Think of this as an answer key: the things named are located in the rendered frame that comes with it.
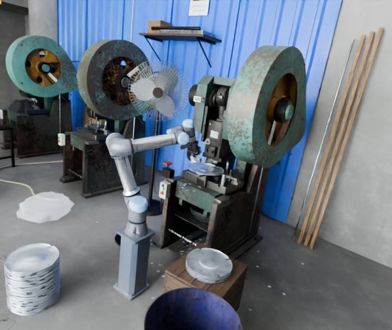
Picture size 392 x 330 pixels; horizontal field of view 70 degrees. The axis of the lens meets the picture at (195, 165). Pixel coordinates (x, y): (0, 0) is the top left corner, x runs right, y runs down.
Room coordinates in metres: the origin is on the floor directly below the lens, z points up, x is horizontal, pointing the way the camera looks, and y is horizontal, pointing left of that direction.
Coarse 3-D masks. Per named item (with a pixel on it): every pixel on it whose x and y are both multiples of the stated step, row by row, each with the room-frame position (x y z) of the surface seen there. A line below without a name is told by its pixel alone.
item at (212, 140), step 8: (216, 120) 2.22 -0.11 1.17; (208, 128) 2.22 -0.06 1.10; (216, 128) 2.18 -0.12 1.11; (208, 136) 2.22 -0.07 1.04; (216, 136) 2.17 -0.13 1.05; (208, 144) 2.20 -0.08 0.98; (216, 144) 2.16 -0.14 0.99; (208, 152) 2.17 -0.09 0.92; (216, 152) 2.15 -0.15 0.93; (224, 152) 2.20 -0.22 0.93
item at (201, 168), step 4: (196, 164) 2.24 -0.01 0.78; (200, 164) 2.26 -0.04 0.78; (204, 164) 2.27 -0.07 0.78; (208, 164) 2.29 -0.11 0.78; (212, 164) 2.28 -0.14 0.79; (188, 168) 2.10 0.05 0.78; (192, 168) 2.12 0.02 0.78; (196, 168) 2.13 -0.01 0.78; (200, 168) 2.13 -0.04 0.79; (204, 168) 2.14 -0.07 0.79; (208, 168) 2.16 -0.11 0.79; (212, 168) 2.17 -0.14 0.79; (216, 168) 2.21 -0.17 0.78; (220, 168) 2.22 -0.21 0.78; (196, 172) 2.03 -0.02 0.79; (200, 172) 2.05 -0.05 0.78; (204, 172) 2.06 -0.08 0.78; (208, 172) 2.07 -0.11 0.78; (212, 172) 2.09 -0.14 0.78; (216, 172) 2.10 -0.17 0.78; (220, 172) 2.12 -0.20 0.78
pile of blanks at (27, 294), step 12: (12, 276) 1.29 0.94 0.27; (24, 276) 1.30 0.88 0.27; (36, 276) 1.31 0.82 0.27; (48, 276) 1.37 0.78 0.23; (12, 288) 1.29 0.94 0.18; (24, 288) 1.29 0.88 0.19; (36, 288) 1.31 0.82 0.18; (48, 288) 1.38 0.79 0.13; (12, 300) 1.29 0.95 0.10; (24, 300) 1.29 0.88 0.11; (36, 300) 1.31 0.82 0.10; (48, 300) 1.36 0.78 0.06; (12, 312) 1.29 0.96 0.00; (24, 312) 1.29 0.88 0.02; (36, 312) 1.31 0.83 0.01
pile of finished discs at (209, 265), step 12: (192, 252) 1.58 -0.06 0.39; (204, 252) 1.60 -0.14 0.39; (216, 252) 1.62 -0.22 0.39; (192, 264) 1.46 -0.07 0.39; (204, 264) 1.47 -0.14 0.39; (216, 264) 1.48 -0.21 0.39; (228, 264) 1.51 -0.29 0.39; (192, 276) 1.39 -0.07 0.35; (204, 276) 1.36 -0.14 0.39; (216, 276) 1.37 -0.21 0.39; (228, 276) 1.42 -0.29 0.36
